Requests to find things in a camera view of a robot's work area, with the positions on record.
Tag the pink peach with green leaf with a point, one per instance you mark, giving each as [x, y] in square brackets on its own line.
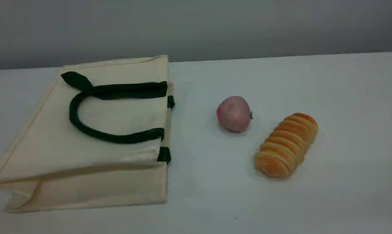
[234, 114]

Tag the long ridged golden bread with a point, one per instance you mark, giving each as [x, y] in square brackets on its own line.
[286, 146]

